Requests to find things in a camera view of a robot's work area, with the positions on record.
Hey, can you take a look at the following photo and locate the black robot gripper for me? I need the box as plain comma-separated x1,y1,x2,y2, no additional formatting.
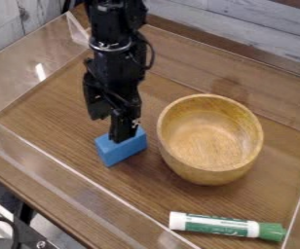
82,38,155,143

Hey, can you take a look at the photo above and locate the blue foam block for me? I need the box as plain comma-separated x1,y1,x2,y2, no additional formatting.
94,127,147,167

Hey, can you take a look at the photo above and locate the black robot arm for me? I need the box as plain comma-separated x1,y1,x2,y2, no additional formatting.
82,0,155,143

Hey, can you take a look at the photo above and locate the brown wooden bowl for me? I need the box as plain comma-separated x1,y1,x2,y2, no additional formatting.
156,93,265,186

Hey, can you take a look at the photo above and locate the green white marker pen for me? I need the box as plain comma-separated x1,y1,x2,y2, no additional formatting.
168,211,286,242

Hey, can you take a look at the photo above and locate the clear acrylic tray wall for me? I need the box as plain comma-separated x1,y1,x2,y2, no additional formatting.
0,12,300,249

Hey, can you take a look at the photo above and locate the black cable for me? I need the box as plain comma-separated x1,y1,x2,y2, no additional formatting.
0,215,21,249

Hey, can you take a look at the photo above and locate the black metal stand bracket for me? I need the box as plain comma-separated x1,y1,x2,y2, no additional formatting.
13,202,59,249

